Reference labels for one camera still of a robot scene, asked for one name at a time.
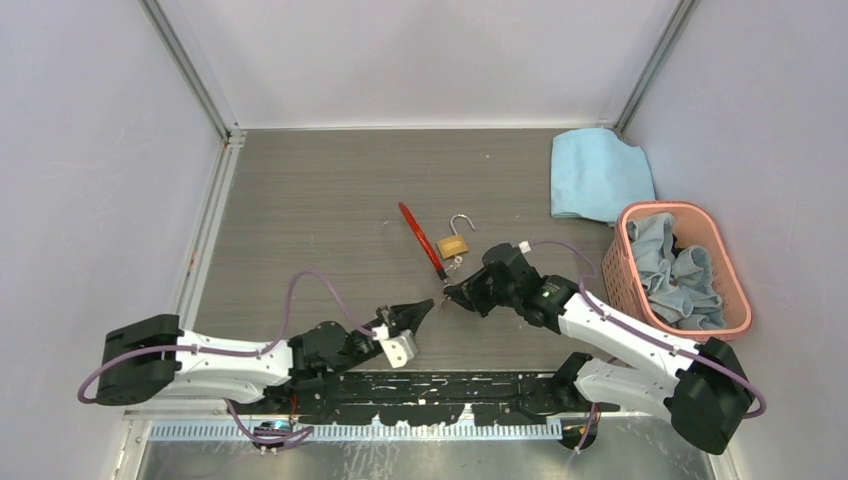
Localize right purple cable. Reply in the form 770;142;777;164
529;239;768;420

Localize brass padlock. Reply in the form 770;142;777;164
436;214;476;260

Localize purple cable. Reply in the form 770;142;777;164
529;239;768;420
76;268;376;405

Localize grey-blue cloth in basket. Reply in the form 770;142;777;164
626;212;726;331

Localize white slotted cable duct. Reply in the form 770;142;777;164
148;419;562;442

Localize pink plastic basket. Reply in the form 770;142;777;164
602;201;753;343

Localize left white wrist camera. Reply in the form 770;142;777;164
373;325;419;369

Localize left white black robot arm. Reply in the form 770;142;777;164
78;300;435;413

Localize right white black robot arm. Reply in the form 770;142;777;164
443;242;766;455

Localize red rubber ring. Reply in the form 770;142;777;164
397;201;452;287

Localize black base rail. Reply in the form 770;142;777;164
235;371;590;427

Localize light blue cloth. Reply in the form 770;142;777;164
550;128;656;225

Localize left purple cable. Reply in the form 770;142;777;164
76;268;376;405

